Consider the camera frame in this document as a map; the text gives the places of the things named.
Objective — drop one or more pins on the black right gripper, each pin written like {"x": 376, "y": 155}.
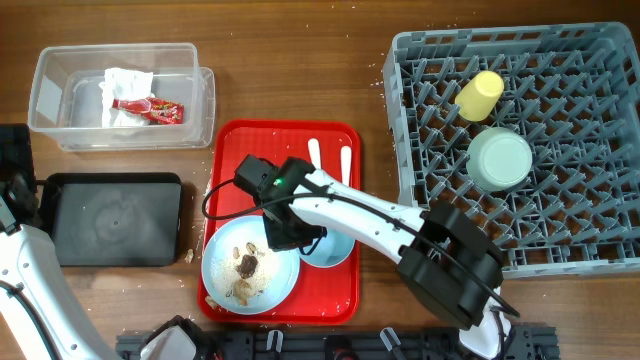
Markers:
{"x": 279, "y": 241}

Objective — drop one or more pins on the red snack wrapper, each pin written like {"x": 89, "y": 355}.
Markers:
{"x": 153, "y": 109}

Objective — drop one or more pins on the white napkin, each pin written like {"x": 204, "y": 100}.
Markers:
{"x": 124, "y": 84}

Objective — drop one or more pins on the green bowl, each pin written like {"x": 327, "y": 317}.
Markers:
{"x": 498, "y": 159}

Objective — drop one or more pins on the yellow cup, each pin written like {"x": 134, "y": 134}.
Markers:
{"x": 477, "y": 99}

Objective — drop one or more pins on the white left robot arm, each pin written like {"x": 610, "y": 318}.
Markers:
{"x": 37, "y": 304}

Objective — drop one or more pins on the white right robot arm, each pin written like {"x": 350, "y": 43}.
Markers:
{"x": 451, "y": 267}

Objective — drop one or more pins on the grey dishwasher rack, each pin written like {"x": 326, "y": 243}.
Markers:
{"x": 572, "y": 92}

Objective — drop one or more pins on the light blue bowl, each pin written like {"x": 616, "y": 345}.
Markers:
{"x": 328, "y": 251}

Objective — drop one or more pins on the light blue plate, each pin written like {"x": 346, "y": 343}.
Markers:
{"x": 250, "y": 229}

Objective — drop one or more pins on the red plastic tray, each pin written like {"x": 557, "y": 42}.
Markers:
{"x": 321, "y": 297}

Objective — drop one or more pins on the white plastic spoon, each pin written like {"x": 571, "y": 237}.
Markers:
{"x": 314, "y": 153}

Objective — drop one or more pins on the white plastic fork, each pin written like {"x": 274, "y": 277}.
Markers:
{"x": 346, "y": 165}

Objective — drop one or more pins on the black tray bin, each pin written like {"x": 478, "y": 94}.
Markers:
{"x": 112, "y": 219}

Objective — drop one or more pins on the clear plastic bin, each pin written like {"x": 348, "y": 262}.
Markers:
{"x": 66, "y": 100}

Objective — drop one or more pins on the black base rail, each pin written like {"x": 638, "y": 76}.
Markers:
{"x": 524, "y": 342}

